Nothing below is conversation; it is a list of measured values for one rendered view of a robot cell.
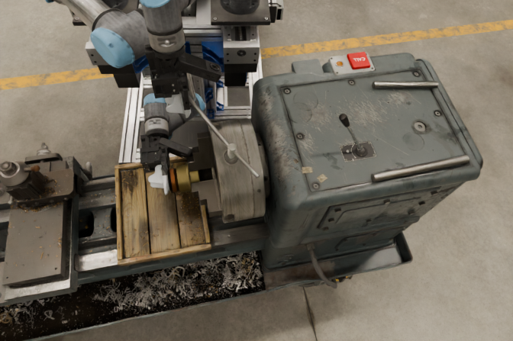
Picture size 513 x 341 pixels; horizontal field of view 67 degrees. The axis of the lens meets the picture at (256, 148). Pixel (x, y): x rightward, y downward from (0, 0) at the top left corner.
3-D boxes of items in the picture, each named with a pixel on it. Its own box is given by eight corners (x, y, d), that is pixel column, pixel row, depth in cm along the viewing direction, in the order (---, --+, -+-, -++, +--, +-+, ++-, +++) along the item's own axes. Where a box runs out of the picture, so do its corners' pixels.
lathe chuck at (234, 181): (233, 138, 141) (237, 102, 111) (249, 223, 132) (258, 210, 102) (209, 142, 140) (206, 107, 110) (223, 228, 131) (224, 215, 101)
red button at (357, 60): (362, 55, 125) (365, 50, 124) (369, 69, 123) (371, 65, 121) (346, 57, 125) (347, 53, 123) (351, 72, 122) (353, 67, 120)
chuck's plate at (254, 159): (243, 136, 142) (249, 101, 112) (259, 222, 133) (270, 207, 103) (233, 138, 141) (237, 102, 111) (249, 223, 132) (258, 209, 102)
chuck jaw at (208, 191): (227, 176, 117) (233, 212, 111) (227, 184, 121) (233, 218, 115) (190, 181, 115) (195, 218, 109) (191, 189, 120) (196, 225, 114)
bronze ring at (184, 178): (195, 156, 118) (166, 160, 117) (199, 183, 113) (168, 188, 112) (198, 169, 126) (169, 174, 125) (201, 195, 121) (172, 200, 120)
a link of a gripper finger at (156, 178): (150, 196, 115) (148, 168, 120) (169, 193, 116) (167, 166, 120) (147, 192, 112) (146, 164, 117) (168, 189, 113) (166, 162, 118)
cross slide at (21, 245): (69, 156, 138) (65, 150, 134) (66, 278, 118) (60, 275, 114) (20, 163, 135) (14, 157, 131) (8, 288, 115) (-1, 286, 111)
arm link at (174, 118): (185, 130, 145) (182, 114, 136) (160, 148, 141) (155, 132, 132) (172, 117, 148) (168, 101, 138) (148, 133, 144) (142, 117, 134)
